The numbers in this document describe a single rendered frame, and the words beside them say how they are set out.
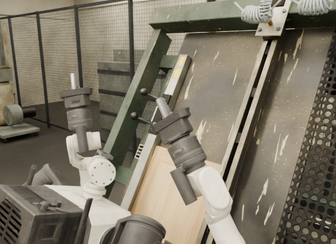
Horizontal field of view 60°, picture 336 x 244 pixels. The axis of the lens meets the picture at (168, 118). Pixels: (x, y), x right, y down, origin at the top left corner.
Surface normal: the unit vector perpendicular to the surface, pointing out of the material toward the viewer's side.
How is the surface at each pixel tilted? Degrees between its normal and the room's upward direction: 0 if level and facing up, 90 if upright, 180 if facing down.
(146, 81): 90
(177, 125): 80
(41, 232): 90
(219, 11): 58
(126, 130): 90
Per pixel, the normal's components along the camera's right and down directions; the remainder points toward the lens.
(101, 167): 0.35, 0.03
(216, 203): 0.34, -0.36
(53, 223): 0.75, 0.15
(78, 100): -0.16, 0.00
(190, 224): -0.56, -0.37
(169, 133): -0.47, 0.04
